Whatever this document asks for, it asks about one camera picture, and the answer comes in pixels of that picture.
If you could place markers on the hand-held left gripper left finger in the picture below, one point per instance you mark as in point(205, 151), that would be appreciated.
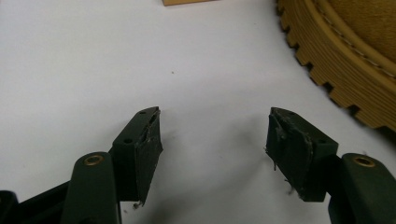
point(146, 161)

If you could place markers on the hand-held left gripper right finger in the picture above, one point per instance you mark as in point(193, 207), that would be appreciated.
point(295, 155)

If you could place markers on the tan suede boot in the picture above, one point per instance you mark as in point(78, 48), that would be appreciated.
point(348, 62)

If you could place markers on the wooden shoe rack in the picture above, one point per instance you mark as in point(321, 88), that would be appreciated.
point(183, 2)

